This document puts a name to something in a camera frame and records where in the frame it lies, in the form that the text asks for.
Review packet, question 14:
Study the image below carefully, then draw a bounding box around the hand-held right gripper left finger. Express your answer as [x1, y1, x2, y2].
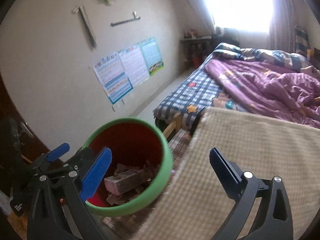
[26, 147, 112, 240]

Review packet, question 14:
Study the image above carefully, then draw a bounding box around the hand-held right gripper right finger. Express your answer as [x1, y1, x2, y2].
[209, 147, 293, 240]

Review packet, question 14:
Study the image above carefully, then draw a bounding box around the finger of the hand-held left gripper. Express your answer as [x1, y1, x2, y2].
[29, 143, 70, 174]
[47, 147, 94, 177]

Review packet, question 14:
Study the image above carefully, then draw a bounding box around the white milk carton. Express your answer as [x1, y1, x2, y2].
[104, 169, 144, 194]

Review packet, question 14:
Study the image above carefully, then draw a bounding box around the red bin with green rim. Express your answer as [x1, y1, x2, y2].
[81, 118, 173, 217]

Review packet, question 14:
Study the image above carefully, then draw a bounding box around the brown paper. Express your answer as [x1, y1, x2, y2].
[117, 159, 160, 180]

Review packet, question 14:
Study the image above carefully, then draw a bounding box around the beige striped mat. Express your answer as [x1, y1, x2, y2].
[135, 107, 320, 240]

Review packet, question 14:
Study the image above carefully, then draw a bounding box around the brown wooden door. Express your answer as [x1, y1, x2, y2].
[0, 75, 48, 170]

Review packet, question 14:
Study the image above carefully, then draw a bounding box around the blue checked bed sheet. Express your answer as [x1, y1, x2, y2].
[153, 70, 225, 130]

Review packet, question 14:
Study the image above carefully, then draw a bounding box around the purple quilt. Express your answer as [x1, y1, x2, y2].
[205, 59, 320, 129]

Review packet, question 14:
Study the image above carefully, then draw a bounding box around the blue patchwork quilt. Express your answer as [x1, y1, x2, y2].
[212, 42, 310, 70]

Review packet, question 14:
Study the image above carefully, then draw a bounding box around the small cluttered desk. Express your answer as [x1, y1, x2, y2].
[180, 29, 213, 68]

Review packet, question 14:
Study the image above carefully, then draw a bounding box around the dark wooden headboard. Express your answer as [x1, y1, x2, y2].
[307, 47, 320, 68]

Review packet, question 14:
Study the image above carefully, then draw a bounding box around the checked upright pillow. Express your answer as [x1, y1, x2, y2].
[294, 26, 308, 53]

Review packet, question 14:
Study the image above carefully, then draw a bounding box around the beige curtain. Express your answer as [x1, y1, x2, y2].
[269, 0, 298, 53]
[175, 0, 215, 30]

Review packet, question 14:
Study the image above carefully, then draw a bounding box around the bright window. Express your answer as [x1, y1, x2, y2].
[202, 0, 273, 33]

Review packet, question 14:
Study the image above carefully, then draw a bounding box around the blue chart wall poster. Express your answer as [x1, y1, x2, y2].
[93, 51, 133, 105]

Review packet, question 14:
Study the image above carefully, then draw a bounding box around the white chart wall poster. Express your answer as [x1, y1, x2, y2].
[118, 45, 150, 88]

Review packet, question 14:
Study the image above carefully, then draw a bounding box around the teal chart wall poster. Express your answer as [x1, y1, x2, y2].
[139, 37, 165, 76]

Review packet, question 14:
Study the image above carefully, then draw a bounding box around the angled metal wall bracket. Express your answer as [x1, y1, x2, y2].
[72, 4, 97, 48]

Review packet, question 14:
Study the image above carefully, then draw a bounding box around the straight metal wall bracket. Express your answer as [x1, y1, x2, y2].
[110, 12, 141, 27]

